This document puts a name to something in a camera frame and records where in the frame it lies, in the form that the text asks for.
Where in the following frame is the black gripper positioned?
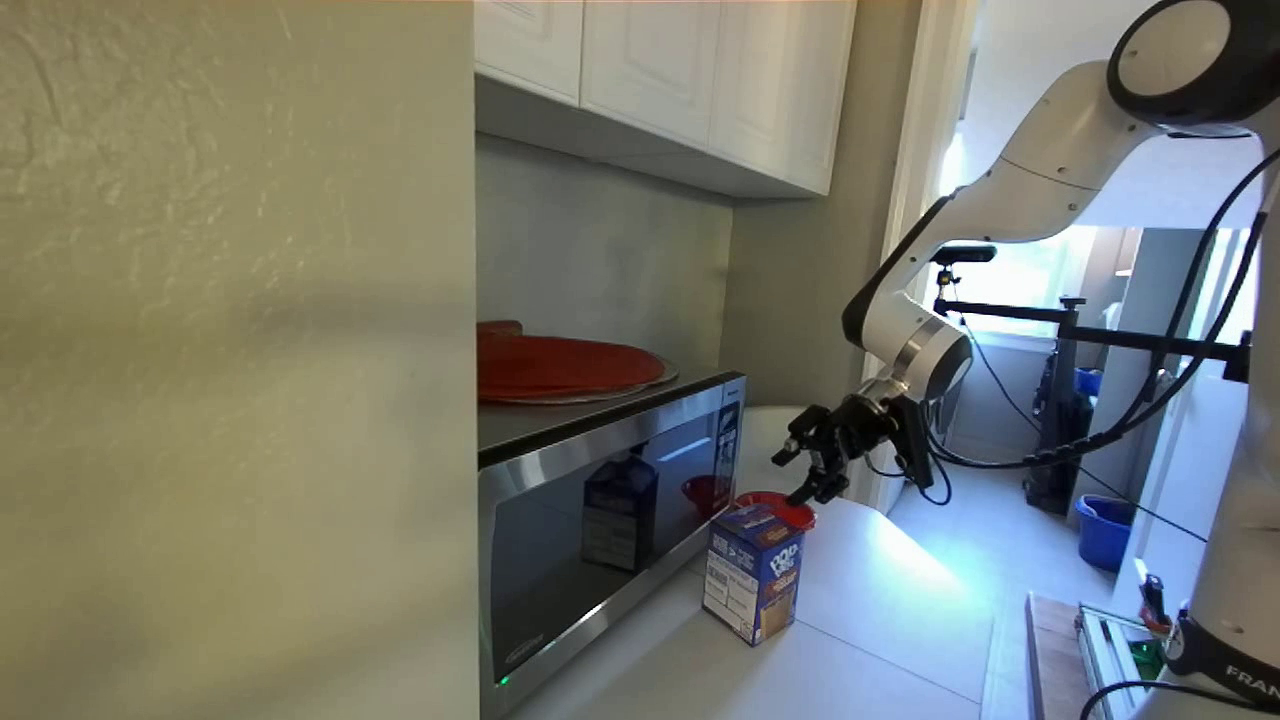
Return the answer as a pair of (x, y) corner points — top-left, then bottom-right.
(769, 390), (940, 510)

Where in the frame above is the blue Pop-Tarts box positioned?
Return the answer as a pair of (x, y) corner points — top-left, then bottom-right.
(699, 489), (821, 654)

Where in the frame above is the stainless steel oven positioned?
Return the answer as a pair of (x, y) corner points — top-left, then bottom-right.
(475, 368), (754, 720)

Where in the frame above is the red plate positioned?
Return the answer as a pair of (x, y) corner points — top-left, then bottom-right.
(475, 317), (673, 414)

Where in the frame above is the blue bin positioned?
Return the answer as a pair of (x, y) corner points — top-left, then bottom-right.
(1073, 493), (1140, 577)

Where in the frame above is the robot mounting table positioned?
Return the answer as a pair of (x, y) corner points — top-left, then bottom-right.
(1019, 589), (1204, 720)

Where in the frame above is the black tripod with camera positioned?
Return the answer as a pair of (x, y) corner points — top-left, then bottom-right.
(929, 240), (1256, 521)

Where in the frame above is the white wall cabinet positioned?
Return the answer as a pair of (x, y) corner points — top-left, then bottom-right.
(472, 0), (864, 203)

